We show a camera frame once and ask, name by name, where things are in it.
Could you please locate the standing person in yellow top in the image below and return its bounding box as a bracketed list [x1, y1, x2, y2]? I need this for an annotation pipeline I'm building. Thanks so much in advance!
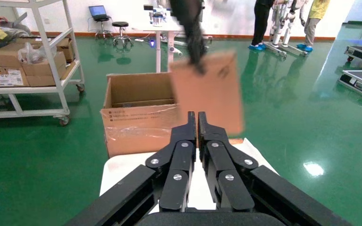
[296, 0, 331, 53]

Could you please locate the white wheeled shelf cart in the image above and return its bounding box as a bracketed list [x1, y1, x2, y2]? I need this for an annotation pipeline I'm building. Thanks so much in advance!
[0, 0, 86, 127]

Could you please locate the black round stool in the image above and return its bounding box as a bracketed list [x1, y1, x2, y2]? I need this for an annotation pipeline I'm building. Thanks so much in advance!
[111, 21, 135, 48]

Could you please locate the brown cardboard carton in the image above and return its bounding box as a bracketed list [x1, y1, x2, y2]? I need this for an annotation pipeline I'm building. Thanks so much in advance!
[15, 37, 75, 63]
[26, 61, 76, 87]
[21, 51, 67, 77]
[0, 43, 25, 68]

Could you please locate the grey laptop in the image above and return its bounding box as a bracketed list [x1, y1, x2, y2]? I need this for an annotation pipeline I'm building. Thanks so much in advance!
[0, 12, 29, 29]

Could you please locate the large brown cardboard box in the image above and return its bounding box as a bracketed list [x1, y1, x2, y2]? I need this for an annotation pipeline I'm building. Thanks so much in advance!
[100, 72, 185, 158]

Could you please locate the silver metal canister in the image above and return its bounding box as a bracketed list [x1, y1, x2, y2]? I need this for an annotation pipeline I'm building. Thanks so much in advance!
[152, 13, 165, 27]

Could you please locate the metal robot stand frame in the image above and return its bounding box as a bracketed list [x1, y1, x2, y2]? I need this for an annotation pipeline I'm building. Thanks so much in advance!
[262, 39, 309, 58]

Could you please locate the laptop with blue screen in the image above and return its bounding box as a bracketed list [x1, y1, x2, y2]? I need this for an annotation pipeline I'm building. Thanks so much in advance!
[88, 5, 108, 20]

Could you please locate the cardboard carton with white label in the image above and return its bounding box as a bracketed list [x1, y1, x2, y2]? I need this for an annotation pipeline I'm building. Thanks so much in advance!
[0, 64, 30, 88]

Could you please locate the white desk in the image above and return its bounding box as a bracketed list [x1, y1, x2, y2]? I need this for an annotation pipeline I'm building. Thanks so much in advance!
[132, 22, 214, 74]

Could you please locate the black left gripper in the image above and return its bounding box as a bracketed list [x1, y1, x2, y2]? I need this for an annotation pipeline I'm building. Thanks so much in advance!
[168, 0, 208, 75]

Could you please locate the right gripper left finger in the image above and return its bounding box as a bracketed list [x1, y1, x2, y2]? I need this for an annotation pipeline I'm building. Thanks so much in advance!
[145, 111, 197, 213]

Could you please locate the small cardboard box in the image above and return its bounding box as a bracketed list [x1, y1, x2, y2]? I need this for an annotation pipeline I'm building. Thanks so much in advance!
[168, 51, 245, 135]

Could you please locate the person in black trousers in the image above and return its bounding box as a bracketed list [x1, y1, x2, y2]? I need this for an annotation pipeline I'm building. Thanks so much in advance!
[249, 0, 279, 51]

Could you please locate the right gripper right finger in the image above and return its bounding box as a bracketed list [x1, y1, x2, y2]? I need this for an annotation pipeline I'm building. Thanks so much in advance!
[197, 111, 260, 211]

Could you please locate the clear plastic bag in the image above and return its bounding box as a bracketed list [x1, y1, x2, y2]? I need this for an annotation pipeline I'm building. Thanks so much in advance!
[18, 42, 57, 65]

